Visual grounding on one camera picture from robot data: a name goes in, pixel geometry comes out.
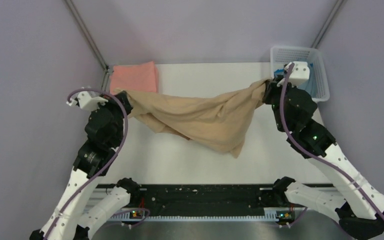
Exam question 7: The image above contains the folded pink t shirt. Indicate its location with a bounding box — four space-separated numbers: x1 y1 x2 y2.
109 61 159 95

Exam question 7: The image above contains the left aluminium frame post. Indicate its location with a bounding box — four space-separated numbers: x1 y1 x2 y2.
63 0 109 71

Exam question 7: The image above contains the light blue t shirt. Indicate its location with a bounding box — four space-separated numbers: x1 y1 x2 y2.
298 62 321 98

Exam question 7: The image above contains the white slotted cable duct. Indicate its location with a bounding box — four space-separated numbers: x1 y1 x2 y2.
107 210 279 223

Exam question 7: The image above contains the bright blue t shirt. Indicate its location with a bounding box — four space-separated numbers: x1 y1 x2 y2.
273 69 285 77

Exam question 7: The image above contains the aluminium frame post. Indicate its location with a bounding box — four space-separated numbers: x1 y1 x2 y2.
63 0 109 71
311 0 348 49

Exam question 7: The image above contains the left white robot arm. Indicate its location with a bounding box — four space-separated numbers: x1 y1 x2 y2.
29 88 141 240

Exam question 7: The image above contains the beige t shirt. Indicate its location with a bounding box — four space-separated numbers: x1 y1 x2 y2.
126 79 269 158

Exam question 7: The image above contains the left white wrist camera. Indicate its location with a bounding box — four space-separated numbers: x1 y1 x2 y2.
66 90 108 112

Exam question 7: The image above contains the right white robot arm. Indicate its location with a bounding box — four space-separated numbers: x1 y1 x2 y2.
262 78 384 240

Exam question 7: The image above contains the right aluminium frame post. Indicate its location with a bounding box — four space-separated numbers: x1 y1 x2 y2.
311 0 348 49

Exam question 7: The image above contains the white plastic basket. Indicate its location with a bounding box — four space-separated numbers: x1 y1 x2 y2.
270 46 330 103

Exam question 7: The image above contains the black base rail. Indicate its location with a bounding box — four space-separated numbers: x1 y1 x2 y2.
127 184 298 217

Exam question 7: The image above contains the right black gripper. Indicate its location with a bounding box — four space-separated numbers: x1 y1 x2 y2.
261 74 300 132

